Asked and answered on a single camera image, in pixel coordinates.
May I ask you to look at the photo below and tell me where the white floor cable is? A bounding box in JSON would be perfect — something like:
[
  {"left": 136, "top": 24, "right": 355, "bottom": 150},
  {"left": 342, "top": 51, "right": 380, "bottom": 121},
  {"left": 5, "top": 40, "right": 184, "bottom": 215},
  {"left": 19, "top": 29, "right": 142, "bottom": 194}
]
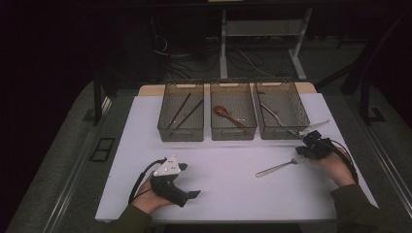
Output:
[{"left": 235, "top": 48, "right": 278, "bottom": 79}]

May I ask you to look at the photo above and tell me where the tangle of black floor cables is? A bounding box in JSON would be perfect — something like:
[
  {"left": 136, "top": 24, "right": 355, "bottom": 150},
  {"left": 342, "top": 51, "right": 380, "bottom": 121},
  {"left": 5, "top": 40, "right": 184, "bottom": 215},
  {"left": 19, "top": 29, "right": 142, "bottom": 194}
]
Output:
[{"left": 161, "top": 35, "right": 270, "bottom": 81}]

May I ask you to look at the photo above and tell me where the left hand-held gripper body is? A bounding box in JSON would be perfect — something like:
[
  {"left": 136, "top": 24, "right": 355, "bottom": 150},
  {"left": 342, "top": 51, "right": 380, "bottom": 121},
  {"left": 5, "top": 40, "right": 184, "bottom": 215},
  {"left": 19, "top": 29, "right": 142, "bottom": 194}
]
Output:
[{"left": 149, "top": 154, "right": 191, "bottom": 209}]

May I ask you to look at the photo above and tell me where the person's right hand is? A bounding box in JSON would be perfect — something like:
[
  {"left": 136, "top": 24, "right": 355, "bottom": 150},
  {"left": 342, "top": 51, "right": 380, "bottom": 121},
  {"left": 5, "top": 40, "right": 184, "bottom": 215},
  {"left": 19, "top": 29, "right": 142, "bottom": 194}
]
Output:
[{"left": 315, "top": 146, "right": 358, "bottom": 189}]

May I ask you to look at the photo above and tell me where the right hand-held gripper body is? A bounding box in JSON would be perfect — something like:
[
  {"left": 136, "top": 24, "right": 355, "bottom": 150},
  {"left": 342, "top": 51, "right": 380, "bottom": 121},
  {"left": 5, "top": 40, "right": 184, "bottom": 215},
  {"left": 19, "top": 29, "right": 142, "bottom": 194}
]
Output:
[{"left": 296, "top": 118, "right": 333, "bottom": 160}]

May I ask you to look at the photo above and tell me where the aluminium floor rail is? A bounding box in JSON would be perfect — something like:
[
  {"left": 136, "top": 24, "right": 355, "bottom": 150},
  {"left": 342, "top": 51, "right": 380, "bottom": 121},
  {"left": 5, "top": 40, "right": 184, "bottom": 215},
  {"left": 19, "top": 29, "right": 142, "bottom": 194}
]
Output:
[
  {"left": 354, "top": 109, "right": 412, "bottom": 212},
  {"left": 41, "top": 96, "right": 114, "bottom": 233}
]

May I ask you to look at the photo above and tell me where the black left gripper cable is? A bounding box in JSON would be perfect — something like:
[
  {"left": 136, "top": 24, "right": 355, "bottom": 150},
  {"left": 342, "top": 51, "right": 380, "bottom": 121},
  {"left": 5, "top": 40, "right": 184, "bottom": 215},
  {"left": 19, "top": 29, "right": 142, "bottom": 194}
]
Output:
[{"left": 127, "top": 156, "right": 168, "bottom": 205}]

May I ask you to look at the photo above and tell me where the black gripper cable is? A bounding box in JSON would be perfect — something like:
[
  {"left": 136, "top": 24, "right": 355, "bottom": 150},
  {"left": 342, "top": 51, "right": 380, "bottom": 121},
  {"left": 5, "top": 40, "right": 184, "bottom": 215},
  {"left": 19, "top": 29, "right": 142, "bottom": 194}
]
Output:
[
  {"left": 127, "top": 156, "right": 168, "bottom": 205},
  {"left": 329, "top": 138, "right": 361, "bottom": 184}
]

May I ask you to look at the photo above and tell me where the clear brown plastic bin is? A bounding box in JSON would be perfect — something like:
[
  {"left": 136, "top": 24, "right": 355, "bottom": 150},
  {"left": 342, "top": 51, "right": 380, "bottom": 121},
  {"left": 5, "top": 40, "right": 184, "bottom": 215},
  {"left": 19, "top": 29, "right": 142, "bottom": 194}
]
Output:
[
  {"left": 255, "top": 79, "right": 313, "bottom": 141},
  {"left": 209, "top": 80, "right": 258, "bottom": 142},
  {"left": 156, "top": 80, "right": 205, "bottom": 143}
]

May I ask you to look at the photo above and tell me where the white metal desk frame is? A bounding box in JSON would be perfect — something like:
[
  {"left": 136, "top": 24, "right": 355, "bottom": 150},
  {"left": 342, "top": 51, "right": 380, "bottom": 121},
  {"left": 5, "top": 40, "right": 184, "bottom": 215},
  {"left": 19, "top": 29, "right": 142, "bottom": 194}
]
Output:
[{"left": 219, "top": 7, "right": 314, "bottom": 83}]

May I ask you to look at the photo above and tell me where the brown wooden spoon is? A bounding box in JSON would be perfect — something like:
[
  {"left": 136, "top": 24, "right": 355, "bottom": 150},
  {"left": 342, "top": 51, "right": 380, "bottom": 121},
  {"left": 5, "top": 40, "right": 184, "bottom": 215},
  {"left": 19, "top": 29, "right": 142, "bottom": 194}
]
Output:
[{"left": 212, "top": 105, "right": 248, "bottom": 129}]

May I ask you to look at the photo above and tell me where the black metal stand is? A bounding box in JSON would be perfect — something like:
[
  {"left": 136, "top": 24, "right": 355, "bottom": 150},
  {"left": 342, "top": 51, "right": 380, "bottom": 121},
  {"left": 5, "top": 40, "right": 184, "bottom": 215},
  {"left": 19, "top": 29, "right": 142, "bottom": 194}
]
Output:
[
  {"left": 359, "top": 73, "right": 387, "bottom": 126},
  {"left": 82, "top": 69, "right": 112, "bottom": 127}
]

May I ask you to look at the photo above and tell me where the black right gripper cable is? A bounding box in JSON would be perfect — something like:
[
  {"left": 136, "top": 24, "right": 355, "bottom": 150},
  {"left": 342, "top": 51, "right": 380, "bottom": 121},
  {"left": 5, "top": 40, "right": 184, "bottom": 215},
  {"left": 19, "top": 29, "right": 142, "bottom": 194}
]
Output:
[{"left": 329, "top": 138, "right": 361, "bottom": 184}]

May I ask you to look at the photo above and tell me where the person's left hand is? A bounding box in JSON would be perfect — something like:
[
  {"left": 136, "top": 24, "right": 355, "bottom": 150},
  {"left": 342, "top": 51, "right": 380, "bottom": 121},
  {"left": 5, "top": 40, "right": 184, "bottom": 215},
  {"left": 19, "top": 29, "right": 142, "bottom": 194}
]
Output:
[{"left": 130, "top": 179, "right": 175, "bottom": 216}]

